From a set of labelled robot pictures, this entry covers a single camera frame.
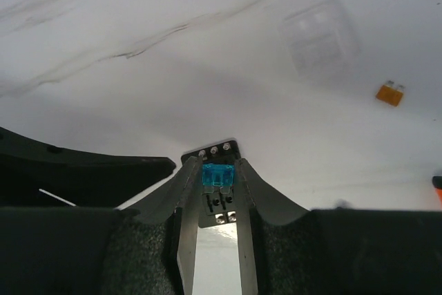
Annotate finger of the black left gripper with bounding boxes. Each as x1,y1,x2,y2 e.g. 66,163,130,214
1,129,176,208

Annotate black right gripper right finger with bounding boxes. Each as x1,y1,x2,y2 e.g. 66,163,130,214
235,159,441,294

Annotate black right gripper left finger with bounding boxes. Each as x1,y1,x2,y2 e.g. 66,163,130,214
1,157,202,294

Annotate black fuse box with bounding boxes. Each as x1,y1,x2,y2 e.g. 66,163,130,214
180,138,241,229

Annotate light blue blade fuse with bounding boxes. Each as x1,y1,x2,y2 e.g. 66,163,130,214
202,163,235,193

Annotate orange blade fuse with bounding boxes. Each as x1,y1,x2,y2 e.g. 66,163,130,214
375,80,405,107

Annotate clear plastic fuse box cover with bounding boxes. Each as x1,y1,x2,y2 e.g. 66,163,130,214
279,0,360,85

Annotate orange handled needle-nose pliers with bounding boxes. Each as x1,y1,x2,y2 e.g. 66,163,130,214
432,175,442,203

